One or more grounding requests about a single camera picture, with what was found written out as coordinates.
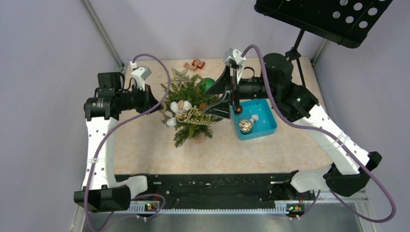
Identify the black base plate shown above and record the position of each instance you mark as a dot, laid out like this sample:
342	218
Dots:
224	191

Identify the silver gold star topper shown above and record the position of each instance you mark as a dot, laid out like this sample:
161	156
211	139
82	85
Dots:
180	78

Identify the small green christmas tree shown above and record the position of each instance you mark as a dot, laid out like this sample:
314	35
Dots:
195	96

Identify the small wooden block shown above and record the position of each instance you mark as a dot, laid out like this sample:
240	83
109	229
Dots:
189	66

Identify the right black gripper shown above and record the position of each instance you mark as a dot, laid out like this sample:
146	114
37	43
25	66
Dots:
221	85

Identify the white cotton ball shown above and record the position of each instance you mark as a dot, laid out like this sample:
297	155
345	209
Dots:
254	118

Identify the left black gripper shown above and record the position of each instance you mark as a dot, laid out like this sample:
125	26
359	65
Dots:
148	99

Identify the red gift box ornament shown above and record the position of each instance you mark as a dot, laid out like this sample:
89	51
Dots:
198	64

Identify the gold glitter word ornament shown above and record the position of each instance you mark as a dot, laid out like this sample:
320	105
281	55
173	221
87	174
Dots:
196	117

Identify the silver striped ball ornament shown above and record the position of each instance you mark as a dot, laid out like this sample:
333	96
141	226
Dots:
246	125

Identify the copper shiny ball ornament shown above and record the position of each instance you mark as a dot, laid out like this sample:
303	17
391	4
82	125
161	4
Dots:
238	110

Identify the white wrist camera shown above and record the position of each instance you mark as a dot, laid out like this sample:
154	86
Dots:
234	59
140	74

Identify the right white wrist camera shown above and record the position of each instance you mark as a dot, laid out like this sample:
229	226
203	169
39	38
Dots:
234	59

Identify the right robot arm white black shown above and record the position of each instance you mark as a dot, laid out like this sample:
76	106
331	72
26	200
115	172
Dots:
351	167

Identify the black music stand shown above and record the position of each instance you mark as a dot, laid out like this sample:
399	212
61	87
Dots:
344	22

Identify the green glitter ball ornament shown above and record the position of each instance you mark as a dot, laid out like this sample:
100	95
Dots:
206	83

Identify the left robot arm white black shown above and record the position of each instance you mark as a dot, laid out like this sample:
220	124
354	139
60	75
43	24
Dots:
100	191

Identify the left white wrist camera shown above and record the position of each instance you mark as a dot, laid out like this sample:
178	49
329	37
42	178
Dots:
140	74

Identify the pine cone ornament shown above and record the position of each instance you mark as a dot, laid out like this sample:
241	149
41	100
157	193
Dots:
202	106

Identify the white cotton boll sprig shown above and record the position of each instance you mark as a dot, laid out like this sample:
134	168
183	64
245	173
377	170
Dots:
179	108

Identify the teal plastic tray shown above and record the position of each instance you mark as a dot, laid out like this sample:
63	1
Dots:
264	126

